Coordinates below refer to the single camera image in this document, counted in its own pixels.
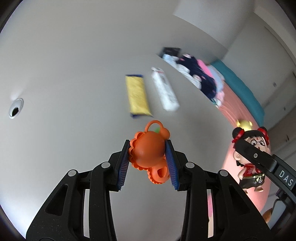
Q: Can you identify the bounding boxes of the red-bun doll figure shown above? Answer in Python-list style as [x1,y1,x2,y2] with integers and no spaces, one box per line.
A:
[232,126,270,193]

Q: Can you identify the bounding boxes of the orange carrot pumpkin toy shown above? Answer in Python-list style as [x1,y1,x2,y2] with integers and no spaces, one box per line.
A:
[128,120,170,184]

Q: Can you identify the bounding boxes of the brown capybara plush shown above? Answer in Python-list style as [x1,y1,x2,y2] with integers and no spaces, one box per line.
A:
[262,208,273,223]

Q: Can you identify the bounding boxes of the yellow plush duck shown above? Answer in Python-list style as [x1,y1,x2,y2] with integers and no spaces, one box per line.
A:
[236,120,253,131]

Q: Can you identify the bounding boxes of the yellow tissue pack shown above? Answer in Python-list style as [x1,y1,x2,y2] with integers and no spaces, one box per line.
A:
[125,75,152,116]

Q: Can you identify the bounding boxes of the white thermometer box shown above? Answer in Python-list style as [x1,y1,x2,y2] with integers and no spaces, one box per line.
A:
[152,67,180,111]

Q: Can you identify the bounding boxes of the pink bed sheet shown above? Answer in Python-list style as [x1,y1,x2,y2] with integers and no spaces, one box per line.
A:
[219,84,271,211]

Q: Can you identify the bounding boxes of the navy patterned blanket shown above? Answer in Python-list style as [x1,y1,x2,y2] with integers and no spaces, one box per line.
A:
[177,54,215,100]

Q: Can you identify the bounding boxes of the pink folded clothes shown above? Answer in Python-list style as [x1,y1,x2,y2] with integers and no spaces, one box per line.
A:
[197,59,225,108]

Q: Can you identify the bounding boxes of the teal pillow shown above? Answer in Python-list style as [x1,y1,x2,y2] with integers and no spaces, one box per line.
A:
[210,60,265,126]

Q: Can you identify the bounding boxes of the black wall socket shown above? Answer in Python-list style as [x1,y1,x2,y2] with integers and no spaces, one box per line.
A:
[159,47,181,58]

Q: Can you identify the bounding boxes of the desk cable grommet hole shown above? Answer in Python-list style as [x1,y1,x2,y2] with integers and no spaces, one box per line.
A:
[9,98,24,119]

